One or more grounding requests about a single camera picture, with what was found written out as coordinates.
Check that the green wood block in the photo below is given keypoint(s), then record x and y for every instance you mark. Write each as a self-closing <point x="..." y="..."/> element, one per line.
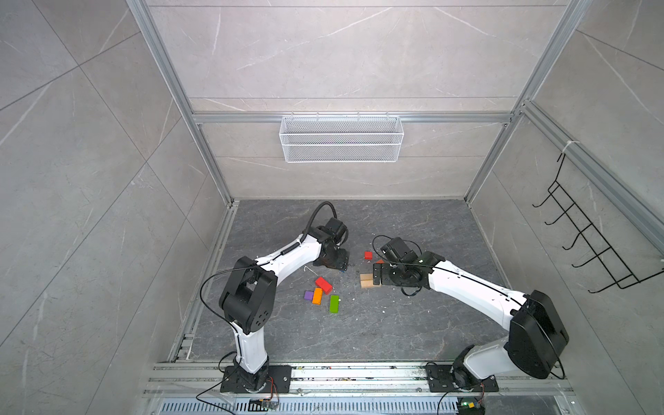
<point x="334" y="304"/>

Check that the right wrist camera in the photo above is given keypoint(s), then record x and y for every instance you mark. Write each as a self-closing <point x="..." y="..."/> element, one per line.
<point x="397" y="252"/>

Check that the white zip tie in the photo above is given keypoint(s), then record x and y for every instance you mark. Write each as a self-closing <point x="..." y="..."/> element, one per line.
<point x="568" y="144"/>

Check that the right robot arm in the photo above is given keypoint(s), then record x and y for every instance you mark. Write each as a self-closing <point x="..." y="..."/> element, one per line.
<point x="536" y="335"/>

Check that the white wire mesh basket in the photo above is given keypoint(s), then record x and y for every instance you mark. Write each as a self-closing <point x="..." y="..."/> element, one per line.
<point x="332" y="139"/>

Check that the short natural wood block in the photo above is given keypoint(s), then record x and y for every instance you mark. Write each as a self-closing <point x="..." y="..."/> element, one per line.
<point x="367" y="280"/>

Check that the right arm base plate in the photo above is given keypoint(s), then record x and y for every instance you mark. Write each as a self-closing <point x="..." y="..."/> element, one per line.
<point x="443" y="378"/>

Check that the black wire hook rack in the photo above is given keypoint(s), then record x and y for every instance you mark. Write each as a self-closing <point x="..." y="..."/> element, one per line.
<point x="586" y="230"/>

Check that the aluminium front rail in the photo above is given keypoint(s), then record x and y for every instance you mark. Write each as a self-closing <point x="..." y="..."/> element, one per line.
<point x="326" y="379"/>

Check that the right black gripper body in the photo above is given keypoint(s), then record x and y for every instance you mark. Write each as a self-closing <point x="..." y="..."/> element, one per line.
<point x="389" y="275"/>

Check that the orange-yellow wood block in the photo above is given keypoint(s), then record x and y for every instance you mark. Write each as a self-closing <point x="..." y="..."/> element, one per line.
<point x="317" y="296"/>

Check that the red rectangular wood block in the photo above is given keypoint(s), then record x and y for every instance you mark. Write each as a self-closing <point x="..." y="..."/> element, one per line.
<point x="324" y="285"/>

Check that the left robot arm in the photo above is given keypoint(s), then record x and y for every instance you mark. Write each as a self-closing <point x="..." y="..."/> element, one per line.
<point x="249" y="294"/>

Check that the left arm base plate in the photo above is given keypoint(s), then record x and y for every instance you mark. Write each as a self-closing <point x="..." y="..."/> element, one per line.
<point x="269" y="379"/>

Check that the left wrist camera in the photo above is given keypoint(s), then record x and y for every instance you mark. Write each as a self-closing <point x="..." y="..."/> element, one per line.
<point x="337" y="230"/>

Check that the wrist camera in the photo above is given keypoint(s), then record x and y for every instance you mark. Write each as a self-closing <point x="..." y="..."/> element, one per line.
<point x="337" y="230"/>
<point x="397" y="252"/>

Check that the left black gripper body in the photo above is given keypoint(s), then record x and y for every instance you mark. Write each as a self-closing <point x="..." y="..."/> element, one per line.
<point x="340" y="258"/>

